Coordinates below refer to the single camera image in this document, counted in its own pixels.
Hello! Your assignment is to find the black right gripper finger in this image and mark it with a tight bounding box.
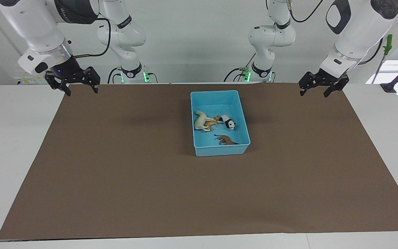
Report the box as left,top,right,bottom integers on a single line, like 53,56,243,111
81,66,101,94
45,71,73,97

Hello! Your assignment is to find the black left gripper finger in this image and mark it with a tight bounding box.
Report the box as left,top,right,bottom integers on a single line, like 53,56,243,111
323,76,350,98
298,72,319,97

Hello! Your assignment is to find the black and white panda toy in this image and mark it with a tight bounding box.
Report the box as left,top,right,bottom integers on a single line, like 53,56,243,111
219,114,237,130

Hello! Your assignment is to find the brown lion toy figure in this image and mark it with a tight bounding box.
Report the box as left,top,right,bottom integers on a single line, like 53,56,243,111
214,134,240,146

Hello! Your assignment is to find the orange striped tiger toy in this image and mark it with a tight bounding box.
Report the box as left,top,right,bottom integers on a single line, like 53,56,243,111
204,116,222,131

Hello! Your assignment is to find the cream white llama toy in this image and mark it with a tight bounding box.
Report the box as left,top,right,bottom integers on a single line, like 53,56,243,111
194,110,217,132

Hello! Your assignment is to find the light blue plastic storage box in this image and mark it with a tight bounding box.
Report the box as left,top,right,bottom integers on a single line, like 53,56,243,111
190,90,251,157

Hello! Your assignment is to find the white power strip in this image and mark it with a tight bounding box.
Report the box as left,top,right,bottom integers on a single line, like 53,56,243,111
14,76,45,85

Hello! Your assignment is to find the brown paper table mat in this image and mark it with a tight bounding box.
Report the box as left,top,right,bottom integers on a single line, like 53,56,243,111
0,83,398,240

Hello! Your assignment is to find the black right arm base cable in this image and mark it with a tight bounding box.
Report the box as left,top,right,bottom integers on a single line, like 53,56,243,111
107,67,122,84

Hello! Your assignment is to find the black arm base cable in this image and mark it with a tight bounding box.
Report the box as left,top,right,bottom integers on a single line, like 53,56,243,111
107,67,122,84
224,52,257,83

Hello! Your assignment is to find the black right arm wrist cable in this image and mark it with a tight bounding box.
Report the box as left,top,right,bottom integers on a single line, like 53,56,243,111
73,17,112,58

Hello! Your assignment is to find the black arm wrist cable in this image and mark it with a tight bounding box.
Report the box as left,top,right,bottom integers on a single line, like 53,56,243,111
359,37,385,66
73,17,112,58

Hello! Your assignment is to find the black left arm wrist cable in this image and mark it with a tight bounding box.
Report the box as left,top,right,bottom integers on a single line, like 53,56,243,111
359,37,385,66

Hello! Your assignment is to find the green handled stick tool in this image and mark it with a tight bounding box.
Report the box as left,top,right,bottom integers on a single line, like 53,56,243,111
373,34,393,84

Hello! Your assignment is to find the black left arm base cable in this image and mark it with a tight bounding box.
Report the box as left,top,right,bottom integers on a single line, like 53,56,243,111
224,52,257,83

